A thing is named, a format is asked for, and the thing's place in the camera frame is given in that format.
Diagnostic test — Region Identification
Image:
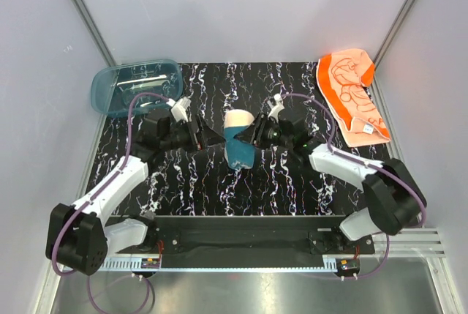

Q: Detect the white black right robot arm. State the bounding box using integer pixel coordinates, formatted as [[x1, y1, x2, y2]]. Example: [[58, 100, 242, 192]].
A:
[[235, 113, 427, 253]]

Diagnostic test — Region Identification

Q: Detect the slotted cable duct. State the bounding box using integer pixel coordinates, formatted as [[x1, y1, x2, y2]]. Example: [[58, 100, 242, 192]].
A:
[[322, 255, 338, 272], [99, 256, 161, 272]]

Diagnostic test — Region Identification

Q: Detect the left controller board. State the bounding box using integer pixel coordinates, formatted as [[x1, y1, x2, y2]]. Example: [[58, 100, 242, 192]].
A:
[[141, 258, 161, 269]]

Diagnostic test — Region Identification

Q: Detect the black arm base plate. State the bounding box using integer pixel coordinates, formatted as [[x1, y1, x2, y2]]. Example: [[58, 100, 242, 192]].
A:
[[121, 216, 375, 255]]

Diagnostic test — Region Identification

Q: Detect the left rear aluminium post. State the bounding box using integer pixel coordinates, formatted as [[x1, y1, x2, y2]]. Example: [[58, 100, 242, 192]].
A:
[[71, 0, 116, 67]]

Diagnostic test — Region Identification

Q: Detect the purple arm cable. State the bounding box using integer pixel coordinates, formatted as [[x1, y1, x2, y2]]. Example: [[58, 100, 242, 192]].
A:
[[281, 92, 429, 278], [50, 92, 176, 313]]

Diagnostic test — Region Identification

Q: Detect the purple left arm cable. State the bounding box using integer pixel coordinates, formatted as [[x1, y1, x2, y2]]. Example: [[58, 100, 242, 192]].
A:
[[50, 92, 176, 313]]

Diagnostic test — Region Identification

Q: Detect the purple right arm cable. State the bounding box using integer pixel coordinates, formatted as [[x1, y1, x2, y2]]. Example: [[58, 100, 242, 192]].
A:
[[281, 92, 429, 278]]

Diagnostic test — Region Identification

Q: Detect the controller board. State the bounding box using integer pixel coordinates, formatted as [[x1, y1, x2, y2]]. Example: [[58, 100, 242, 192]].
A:
[[337, 258, 361, 277], [141, 258, 161, 269]]

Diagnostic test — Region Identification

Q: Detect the teal beige cartoon towel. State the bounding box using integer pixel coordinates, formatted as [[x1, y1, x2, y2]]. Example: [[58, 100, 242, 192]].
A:
[[224, 109, 254, 171]]

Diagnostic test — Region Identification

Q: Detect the right rear aluminium post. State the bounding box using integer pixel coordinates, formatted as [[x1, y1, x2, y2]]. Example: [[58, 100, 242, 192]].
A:
[[372, 0, 438, 64]]

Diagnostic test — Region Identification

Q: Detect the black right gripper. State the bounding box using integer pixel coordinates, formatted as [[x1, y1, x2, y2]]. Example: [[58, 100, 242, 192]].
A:
[[234, 113, 293, 151]]

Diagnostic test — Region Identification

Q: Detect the aluminium front frame rail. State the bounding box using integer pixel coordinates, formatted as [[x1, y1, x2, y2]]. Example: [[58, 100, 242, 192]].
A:
[[47, 228, 447, 258]]

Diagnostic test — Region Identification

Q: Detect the right controller board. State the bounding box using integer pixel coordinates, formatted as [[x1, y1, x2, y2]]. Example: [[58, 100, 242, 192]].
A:
[[337, 258, 361, 277]]

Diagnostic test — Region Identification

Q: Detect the orange cartoon towel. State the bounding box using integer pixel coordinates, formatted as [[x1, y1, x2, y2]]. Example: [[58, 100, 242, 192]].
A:
[[316, 48, 391, 148]]

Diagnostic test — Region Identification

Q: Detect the left slotted cable duct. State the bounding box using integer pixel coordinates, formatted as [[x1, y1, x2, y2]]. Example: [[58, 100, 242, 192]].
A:
[[99, 256, 161, 272]]

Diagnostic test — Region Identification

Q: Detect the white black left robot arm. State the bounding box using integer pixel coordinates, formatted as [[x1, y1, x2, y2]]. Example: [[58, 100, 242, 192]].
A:
[[45, 115, 224, 275]]

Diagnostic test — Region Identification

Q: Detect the aluminium post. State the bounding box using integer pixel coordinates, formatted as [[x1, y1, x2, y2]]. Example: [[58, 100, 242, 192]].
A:
[[71, 0, 116, 67], [372, 0, 438, 64]]

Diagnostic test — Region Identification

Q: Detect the teal transparent plastic basin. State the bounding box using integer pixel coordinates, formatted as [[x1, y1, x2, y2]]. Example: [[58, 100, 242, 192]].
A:
[[91, 59, 184, 118]]

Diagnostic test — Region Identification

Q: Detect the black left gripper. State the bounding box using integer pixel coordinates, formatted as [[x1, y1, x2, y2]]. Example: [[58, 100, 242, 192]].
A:
[[161, 114, 226, 154]]

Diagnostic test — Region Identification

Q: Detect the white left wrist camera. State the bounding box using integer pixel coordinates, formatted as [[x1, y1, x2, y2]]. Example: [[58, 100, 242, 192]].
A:
[[167, 97, 191, 122]]

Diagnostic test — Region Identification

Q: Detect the right slotted cable duct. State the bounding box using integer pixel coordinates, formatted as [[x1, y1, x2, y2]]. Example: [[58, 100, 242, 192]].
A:
[[322, 255, 338, 272]]

